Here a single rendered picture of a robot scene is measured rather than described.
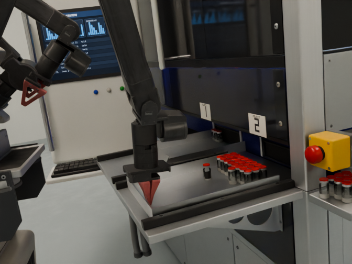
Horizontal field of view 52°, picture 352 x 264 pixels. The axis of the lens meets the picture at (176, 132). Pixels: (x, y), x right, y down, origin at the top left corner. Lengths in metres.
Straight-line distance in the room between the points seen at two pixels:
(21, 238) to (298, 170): 0.76
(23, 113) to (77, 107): 4.58
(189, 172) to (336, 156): 0.46
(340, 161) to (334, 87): 0.19
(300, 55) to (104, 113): 1.07
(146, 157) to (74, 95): 0.94
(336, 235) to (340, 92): 0.37
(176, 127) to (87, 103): 0.93
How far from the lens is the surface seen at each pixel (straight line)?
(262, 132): 1.04
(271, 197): 0.92
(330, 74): 0.93
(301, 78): 0.88
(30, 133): 6.33
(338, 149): 0.85
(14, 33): 6.26
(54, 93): 1.73
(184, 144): 1.46
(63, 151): 1.77
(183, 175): 1.11
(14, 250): 1.07
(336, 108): 0.95
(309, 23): 0.89
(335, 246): 1.08
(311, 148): 0.84
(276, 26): 0.94
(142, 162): 0.83
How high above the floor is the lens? 1.25
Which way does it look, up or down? 13 degrees down
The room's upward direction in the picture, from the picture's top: 7 degrees counter-clockwise
